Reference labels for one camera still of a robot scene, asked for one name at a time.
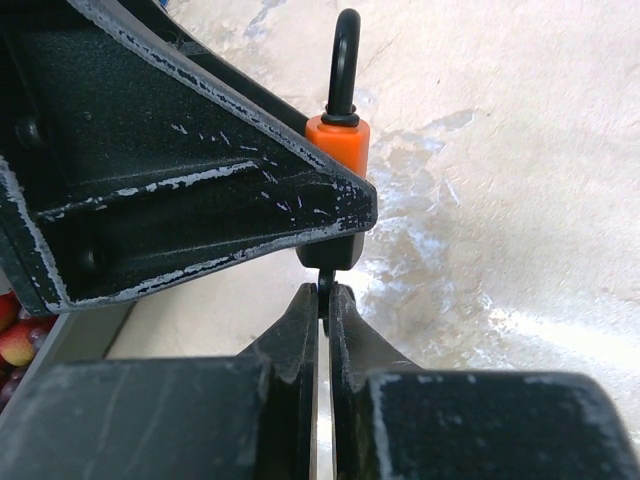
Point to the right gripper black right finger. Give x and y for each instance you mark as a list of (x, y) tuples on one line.
[(396, 420)]

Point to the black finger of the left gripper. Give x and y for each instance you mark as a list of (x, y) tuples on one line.
[(134, 159)]

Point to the purple grapes bunch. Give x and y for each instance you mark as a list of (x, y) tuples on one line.
[(11, 377)]

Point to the small peach fruits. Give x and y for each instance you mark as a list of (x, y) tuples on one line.
[(16, 325)]

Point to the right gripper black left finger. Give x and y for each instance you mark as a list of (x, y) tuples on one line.
[(247, 416)]

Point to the grey fruit tray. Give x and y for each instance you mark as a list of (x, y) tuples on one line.
[(75, 340)]

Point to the black headed key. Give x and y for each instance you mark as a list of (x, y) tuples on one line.
[(325, 282)]

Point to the orange black padlock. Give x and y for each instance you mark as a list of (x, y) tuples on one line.
[(345, 137)]

